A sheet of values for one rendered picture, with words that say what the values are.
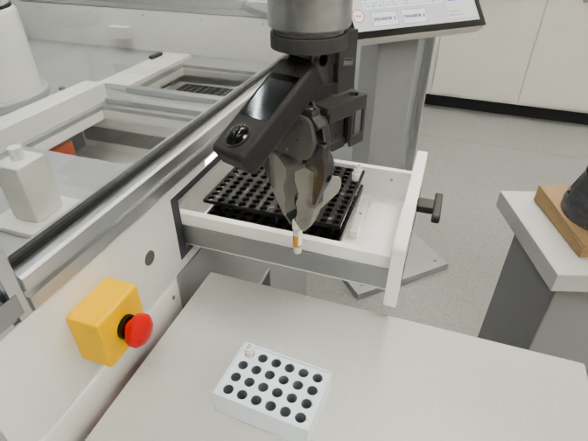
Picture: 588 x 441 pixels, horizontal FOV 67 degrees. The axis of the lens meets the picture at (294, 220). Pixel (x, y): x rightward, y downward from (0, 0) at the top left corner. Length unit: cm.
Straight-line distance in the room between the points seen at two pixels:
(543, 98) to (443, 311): 224
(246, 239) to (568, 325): 69
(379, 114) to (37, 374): 141
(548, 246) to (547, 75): 279
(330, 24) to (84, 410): 52
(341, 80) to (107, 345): 38
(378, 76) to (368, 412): 124
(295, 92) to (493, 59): 325
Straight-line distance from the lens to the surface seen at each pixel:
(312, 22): 40
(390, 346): 67
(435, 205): 69
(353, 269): 63
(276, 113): 40
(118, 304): 54
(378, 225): 76
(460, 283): 198
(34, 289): 51
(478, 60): 362
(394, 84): 169
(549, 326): 105
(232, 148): 39
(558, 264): 91
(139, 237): 62
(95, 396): 65
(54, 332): 55
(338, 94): 46
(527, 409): 67
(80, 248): 54
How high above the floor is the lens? 127
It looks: 35 degrees down
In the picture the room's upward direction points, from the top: straight up
